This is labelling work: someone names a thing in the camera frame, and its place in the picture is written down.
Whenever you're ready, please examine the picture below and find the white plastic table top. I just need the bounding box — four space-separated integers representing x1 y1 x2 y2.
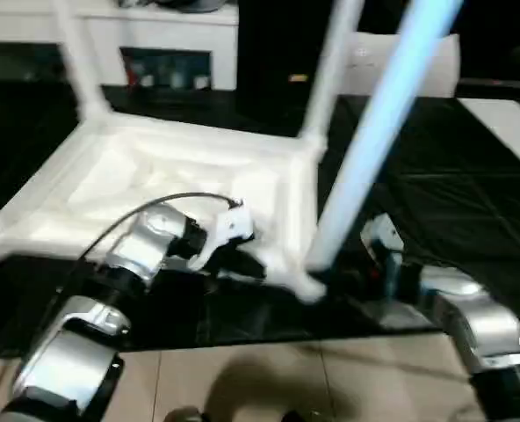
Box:
0 109 332 305

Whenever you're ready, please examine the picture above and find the black work mat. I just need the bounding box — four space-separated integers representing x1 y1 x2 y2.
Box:
0 78 520 353

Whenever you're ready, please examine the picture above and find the white flat panel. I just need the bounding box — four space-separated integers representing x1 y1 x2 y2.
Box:
457 98 520 169

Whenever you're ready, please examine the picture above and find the dark cabinet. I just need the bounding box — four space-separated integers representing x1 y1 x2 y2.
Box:
236 0 353 133

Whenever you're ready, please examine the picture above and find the white board with round fitting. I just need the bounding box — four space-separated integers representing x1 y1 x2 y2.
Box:
342 31 462 99

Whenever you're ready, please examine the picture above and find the dark grey bar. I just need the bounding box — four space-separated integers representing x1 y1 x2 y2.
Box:
457 77 520 90

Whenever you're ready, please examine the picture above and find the white glass-door cabinet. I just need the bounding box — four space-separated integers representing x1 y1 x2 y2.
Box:
0 0 240 92

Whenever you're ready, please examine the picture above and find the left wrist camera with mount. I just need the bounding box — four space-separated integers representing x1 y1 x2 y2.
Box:
188 205 257 273

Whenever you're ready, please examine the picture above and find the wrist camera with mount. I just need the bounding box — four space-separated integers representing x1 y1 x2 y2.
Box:
358 214 405 305
188 205 257 273

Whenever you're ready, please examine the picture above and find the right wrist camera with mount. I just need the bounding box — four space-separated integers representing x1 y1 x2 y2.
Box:
358 214 405 305

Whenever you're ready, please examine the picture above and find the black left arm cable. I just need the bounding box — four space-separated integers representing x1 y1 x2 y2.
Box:
44 191 244 320

